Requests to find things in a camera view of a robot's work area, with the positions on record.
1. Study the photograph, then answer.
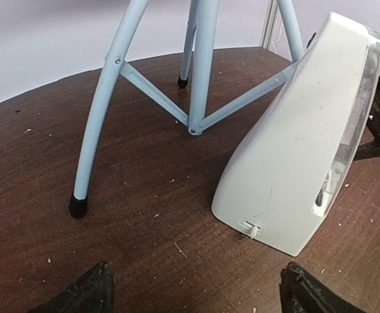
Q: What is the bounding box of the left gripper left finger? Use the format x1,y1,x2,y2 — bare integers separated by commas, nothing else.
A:
36,261,115,312

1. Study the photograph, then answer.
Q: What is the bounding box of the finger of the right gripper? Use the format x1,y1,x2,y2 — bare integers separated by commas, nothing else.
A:
354,138,380,161

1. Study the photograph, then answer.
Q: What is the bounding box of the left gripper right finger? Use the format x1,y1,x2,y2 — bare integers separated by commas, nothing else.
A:
279,261,364,313

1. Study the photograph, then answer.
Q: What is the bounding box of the white metronome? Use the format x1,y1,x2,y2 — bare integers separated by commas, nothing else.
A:
211,12,380,256

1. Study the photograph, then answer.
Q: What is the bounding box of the white perforated music stand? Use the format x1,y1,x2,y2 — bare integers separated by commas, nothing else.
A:
68,0,306,219

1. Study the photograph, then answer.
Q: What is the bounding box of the right aluminium corner post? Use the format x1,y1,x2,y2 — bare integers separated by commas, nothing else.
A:
259,0,279,50

